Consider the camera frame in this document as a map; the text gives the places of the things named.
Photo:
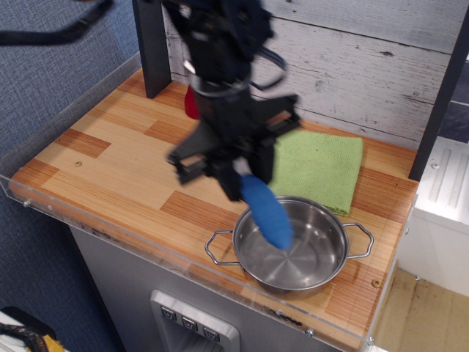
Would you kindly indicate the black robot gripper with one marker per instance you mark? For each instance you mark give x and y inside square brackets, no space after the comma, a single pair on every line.
[233,124]

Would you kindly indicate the blue handled metal fork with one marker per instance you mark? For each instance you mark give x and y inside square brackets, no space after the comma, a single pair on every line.
[268,214]

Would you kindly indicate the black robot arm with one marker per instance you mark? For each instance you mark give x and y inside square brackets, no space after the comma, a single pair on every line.
[223,37]

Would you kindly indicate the stainless steel pot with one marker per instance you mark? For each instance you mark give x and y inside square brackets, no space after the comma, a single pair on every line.
[317,254]

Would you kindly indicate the green folded cloth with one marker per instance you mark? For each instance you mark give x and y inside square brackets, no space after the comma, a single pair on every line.
[318,166]

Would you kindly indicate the red plastic cup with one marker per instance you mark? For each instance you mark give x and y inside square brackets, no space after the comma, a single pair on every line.
[190,106]

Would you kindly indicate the silver dispenser button panel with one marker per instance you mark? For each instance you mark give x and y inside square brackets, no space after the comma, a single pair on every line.
[184,327]

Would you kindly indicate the grey toy fridge cabinet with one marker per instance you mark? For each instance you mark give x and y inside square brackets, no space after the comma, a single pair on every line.
[125,281]

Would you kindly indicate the white toy sink unit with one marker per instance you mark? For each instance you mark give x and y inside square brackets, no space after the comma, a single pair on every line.
[434,245]

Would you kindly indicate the clear acrylic table guard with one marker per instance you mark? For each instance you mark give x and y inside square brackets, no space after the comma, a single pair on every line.
[105,172]

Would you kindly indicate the yellow object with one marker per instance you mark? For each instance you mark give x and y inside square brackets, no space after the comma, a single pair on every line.
[48,344]

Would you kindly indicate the dark grey left post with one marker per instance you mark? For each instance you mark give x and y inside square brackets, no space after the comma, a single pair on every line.
[151,36]

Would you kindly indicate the dark grey post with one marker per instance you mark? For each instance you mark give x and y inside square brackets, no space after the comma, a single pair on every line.
[151,36]
[443,99]

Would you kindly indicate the dark grey right post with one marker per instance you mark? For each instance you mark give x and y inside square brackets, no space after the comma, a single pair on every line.
[443,99]

